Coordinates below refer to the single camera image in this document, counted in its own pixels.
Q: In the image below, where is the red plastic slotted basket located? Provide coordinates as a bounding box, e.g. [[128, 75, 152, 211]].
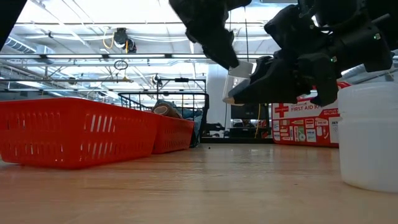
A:
[[151, 111, 195, 155], [0, 97, 161, 170]]

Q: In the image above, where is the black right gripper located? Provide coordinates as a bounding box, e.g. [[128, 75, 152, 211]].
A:
[[223, 4, 394, 107]]

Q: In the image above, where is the person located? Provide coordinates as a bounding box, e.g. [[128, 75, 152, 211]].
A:
[[233, 119, 256, 129]]

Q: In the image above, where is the tan bandage roll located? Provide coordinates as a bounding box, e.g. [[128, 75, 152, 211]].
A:
[[151, 102, 184, 119]]

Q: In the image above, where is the white building column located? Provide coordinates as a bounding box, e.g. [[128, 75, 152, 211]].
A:
[[206, 64, 231, 138]]

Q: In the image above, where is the dark computer monitor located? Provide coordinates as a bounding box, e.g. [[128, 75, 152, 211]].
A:
[[230, 104, 270, 121]]

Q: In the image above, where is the red first aid kit case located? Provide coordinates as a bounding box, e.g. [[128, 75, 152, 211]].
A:
[[271, 81, 352, 149]]

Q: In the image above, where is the black wire basket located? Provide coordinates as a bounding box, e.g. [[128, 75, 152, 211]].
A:
[[118, 91, 210, 149]]

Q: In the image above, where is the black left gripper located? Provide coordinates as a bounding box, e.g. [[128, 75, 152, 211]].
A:
[[169, 0, 252, 70]]

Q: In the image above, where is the white plastic bottle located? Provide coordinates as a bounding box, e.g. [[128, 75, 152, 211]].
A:
[[222, 60, 255, 106], [337, 81, 398, 194]]

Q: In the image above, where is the yellow hanging cable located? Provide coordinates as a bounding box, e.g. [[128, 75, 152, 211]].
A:
[[254, 104, 261, 139]]

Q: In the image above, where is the coiled black wire loop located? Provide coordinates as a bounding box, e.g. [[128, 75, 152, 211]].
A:
[[113, 60, 129, 72]]

